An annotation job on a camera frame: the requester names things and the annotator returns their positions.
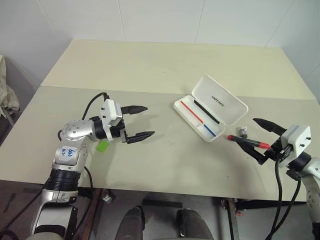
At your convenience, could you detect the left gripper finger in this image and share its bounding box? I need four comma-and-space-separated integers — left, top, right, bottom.
124, 130, 156, 145
121, 105, 149, 116

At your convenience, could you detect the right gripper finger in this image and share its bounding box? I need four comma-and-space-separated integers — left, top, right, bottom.
234, 138, 270, 166
252, 117, 287, 137

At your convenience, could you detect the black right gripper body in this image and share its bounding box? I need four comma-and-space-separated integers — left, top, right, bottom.
264, 134, 291, 163

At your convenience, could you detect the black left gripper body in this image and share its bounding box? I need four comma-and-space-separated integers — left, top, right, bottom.
111, 117, 129, 145

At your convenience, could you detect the red and black marker pen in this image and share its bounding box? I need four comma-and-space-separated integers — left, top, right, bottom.
226, 134, 271, 149

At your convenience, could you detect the small grey sharpener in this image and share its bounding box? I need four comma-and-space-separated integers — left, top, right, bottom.
237, 126, 249, 139

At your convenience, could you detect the green eraser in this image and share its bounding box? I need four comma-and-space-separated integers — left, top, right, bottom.
96, 140, 110, 153

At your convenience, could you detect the white plastic pencil case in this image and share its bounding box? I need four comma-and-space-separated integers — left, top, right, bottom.
173, 74, 249, 143

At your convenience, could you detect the thin red-brown stick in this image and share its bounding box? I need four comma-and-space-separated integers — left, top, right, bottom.
179, 100, 217, 138

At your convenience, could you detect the black table crossbar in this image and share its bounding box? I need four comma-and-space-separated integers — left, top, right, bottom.
235, 199, 309, 210

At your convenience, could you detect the thin black pen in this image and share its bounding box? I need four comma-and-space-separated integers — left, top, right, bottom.
192, 99, 221, 125

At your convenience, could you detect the black flat bar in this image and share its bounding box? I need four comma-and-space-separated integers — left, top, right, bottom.
141, 198, 184, 209

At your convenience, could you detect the rusty metal table leg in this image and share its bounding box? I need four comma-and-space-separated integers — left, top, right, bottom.
220, 197, 241, 240

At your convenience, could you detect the dark rounded shape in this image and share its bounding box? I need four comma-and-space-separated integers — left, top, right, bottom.
176, 209, 214, 240
117, 206, 146, 240

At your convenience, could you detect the crumpled beige cloth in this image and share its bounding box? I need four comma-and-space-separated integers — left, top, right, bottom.
0, 54, 21, 120

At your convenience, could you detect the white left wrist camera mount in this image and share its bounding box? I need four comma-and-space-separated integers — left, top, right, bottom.
99, 99, 124, 143

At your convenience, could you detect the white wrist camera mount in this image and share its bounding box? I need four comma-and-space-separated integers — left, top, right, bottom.
278, 124, 312, 169
99, 99, 124, 143

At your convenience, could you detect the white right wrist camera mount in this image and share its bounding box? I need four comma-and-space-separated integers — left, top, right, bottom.
278, 124, 312, 169

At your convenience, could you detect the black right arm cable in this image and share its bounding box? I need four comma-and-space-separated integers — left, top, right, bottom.
264, 149, 303, 240

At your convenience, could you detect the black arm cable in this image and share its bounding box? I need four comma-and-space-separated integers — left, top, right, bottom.
264, 149, 303, 240
74, 92, 111, 235

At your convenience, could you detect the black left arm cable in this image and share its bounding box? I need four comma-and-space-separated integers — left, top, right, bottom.
74, 92, 111, 235

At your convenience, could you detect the thin dark floor cable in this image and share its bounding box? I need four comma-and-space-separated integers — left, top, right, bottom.
0, 185, 48, 231

